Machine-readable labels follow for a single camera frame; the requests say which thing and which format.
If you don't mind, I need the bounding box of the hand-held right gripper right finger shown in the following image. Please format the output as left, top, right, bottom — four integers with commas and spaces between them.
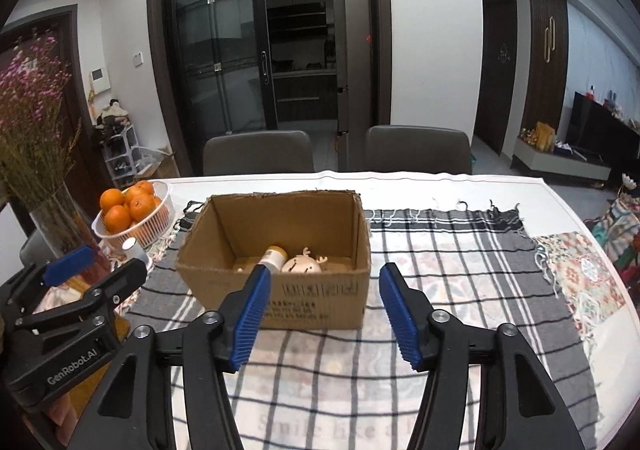
378, 262, 586, 450

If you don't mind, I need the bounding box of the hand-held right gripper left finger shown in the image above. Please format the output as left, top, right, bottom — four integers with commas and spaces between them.
70, 264, 272, 450

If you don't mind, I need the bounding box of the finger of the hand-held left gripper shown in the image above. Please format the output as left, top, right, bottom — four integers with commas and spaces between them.
0, 245, 96, 326
15, 257, 149, 332

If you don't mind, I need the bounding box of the small jar with yellow lid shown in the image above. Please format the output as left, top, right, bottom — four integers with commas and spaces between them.
257, 245, 287, 276

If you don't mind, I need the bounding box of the brown cardboard box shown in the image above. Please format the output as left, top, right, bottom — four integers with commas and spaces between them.
176, 190, 372, 331

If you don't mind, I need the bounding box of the white round container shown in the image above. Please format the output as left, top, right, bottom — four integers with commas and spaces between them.
121, 239, 153, 276

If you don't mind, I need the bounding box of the grey upholstered chair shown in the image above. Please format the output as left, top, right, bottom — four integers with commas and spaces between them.
202, 130, 315, 176
20, 230, 57, 267
364, 125, 473, 175

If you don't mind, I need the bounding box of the glass vase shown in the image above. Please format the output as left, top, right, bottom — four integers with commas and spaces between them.
30, 182, 108, 281

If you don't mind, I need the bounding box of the white plastic basket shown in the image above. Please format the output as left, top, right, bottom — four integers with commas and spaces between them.
92, 180, 174, 251

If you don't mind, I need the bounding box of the beige deer figurine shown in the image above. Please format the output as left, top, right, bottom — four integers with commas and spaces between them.
281, 247, 329, 276

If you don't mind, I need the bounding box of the grey plaid blanket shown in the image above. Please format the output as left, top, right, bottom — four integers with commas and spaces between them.
122, 202, 601, 450

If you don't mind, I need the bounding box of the white shoe rack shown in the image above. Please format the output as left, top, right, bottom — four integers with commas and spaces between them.
102, 122, 141, 183

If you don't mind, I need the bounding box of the cardboard box on floor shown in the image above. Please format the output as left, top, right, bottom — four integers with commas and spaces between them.
135, 150, 181, 181

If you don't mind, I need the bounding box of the stuffed toy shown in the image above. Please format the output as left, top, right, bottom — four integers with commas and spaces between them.
97, 100, 128, 127

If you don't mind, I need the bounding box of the vase of dried flowers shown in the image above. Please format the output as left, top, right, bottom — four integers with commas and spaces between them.
0, 5, 97, 231

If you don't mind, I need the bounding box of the floral tablecloth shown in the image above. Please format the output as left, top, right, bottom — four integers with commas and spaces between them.
535, 230, 632, 331

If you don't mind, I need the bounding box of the white television cabinet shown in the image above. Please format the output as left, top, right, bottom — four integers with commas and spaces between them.
512, 137, 613, 182

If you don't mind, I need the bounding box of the colourful patterned cloth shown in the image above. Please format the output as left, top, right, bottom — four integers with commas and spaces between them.
585, 200, 640, 281

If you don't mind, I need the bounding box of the dark framed glass sliding door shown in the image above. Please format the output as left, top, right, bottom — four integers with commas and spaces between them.
149, 0, 392, 177

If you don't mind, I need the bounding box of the dark wooden door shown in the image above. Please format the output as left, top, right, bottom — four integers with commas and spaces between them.
475, 0, 519, 156

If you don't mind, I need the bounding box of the grey refrigerator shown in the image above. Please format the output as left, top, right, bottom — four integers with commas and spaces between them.
330, 0, 373, 171

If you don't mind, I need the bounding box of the black television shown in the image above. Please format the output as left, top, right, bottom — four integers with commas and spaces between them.
570, 91, 640, 167

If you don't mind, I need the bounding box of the dark wooden cabinet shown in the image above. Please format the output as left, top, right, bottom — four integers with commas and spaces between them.
522, 0, 569, 141

